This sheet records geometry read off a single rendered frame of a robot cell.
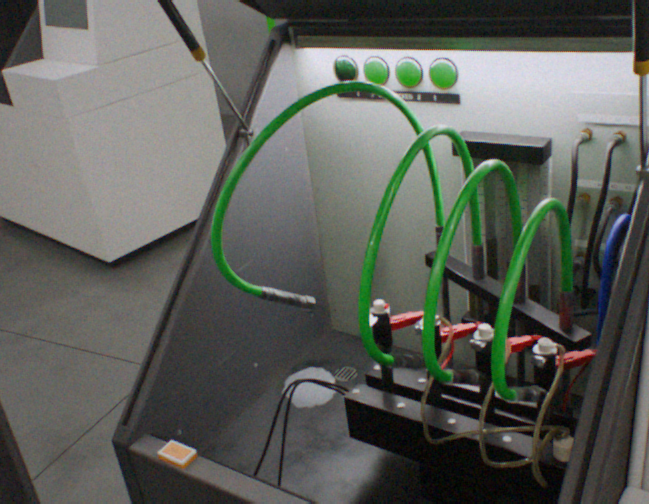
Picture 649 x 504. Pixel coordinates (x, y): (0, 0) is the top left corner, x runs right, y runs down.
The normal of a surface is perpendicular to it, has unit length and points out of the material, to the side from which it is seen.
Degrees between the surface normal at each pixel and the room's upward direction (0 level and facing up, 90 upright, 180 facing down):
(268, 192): 90
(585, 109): 90
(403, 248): 90
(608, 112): 90
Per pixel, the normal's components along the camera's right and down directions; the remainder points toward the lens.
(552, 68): -0.56, 0.44
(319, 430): -0.13, -0.88
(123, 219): 0.73, 0.22
